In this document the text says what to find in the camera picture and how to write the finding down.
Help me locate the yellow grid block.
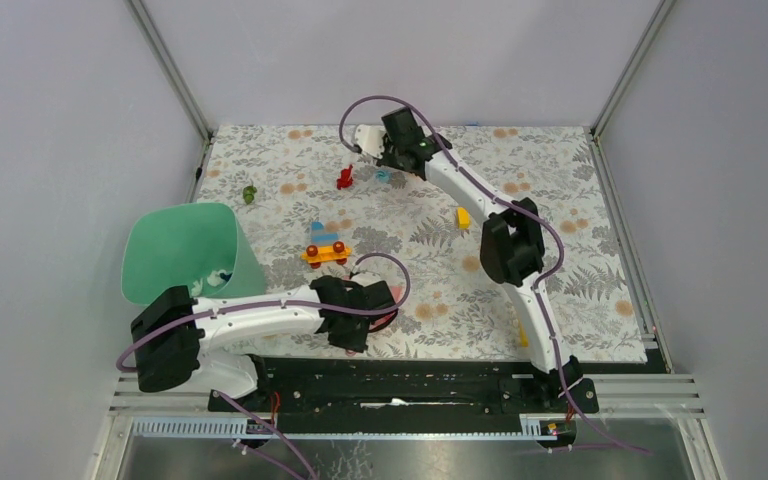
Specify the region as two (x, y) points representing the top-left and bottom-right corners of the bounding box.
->
(518, 325), (529, 347)

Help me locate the toy block car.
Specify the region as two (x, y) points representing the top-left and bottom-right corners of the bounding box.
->
(300, 221), (352, 269)

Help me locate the small yellow block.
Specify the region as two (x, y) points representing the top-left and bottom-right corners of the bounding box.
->
(456, 207), (471, 230)

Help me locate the green trash bin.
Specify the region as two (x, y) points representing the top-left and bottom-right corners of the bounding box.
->
(121, 203), (267, 306)

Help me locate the green paper scrap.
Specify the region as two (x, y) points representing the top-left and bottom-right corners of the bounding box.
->
(242, 185), (257, 205)

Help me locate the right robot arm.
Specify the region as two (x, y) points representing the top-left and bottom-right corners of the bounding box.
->
(354, 107), (598, 416)

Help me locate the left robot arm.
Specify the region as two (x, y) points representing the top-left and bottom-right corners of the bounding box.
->
(126, 275), (404, 411)

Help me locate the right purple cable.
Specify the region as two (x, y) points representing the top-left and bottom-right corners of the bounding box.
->
(338, 95), (654, 458)

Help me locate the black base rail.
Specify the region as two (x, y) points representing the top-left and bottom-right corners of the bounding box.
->
(237, 357), (599, 435)

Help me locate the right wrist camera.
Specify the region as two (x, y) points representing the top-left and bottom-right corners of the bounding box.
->
(354, 125), (386, 160)

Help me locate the red paper scrap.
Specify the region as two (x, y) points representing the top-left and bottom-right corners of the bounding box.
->
(336, 164), (354, 190)

